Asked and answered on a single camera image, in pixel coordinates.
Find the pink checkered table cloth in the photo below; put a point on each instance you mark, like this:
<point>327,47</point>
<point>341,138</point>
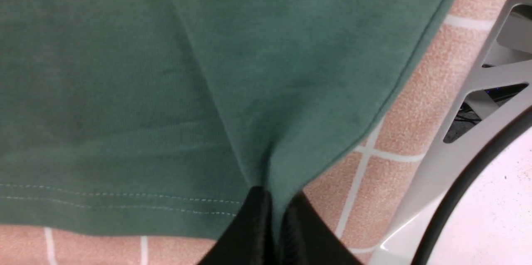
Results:
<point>356,197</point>

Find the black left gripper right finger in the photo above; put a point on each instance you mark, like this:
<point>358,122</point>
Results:
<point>307,240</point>

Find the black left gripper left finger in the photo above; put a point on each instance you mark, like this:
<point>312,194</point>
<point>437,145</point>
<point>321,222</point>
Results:
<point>248,239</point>

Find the white table frame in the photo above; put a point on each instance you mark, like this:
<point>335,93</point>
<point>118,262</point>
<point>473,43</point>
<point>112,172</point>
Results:
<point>491,107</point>

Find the green long-sleeve top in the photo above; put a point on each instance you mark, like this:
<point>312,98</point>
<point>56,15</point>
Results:
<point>156,117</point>

